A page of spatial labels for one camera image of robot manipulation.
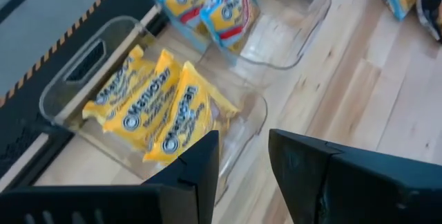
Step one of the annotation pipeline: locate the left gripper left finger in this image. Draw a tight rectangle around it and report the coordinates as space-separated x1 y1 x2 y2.
142 130 221 224

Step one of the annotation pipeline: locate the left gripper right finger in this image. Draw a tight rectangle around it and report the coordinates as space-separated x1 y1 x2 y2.
269 129 442 224

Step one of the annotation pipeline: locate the yellow Maruchan ramen pack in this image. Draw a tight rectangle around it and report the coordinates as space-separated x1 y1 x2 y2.
81 44 156 127
142 60 241 165
102 49 184 152

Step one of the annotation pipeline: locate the black stir fry noodle pack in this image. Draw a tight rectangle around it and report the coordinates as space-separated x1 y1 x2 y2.
415 0 442 44

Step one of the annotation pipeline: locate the clear plastic bin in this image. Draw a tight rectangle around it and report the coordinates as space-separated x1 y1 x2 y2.
38 15 269 206
146 0 332 71

